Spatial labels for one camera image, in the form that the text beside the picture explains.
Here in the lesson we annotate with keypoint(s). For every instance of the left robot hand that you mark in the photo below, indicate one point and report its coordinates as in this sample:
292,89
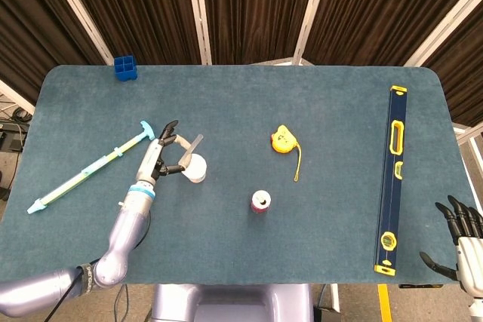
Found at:
156,158

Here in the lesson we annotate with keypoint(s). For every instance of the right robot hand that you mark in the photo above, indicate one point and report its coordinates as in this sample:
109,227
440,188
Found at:
458,239

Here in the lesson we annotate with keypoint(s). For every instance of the clear plastic straw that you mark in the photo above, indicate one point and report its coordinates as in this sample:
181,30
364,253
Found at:
190,150

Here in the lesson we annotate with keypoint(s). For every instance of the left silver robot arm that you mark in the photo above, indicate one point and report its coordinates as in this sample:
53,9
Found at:
94,254

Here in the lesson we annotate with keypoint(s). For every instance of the white paper cup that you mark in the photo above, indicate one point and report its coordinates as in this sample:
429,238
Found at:
196,169

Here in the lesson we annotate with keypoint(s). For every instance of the green and blue water pump toy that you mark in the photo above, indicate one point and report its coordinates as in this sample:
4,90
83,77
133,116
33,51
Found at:
90,171

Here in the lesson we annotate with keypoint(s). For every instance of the blue and yellow spirit level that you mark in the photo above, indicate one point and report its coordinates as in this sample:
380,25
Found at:
392,178

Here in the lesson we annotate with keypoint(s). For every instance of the blue plastic compartment holder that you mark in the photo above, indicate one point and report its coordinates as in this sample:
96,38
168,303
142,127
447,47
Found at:
125,68

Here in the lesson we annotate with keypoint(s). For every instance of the red soda can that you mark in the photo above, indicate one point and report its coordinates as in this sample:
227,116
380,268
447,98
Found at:
260,203

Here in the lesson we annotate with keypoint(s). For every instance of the yellow tape measure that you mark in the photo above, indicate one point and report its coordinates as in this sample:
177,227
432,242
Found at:
283,140

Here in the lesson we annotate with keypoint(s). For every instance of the silver robot torso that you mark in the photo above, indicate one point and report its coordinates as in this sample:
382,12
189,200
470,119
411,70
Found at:
234,303

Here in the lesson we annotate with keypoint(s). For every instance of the brown curtain partition screen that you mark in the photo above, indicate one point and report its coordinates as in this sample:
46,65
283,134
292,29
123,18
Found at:
241,9

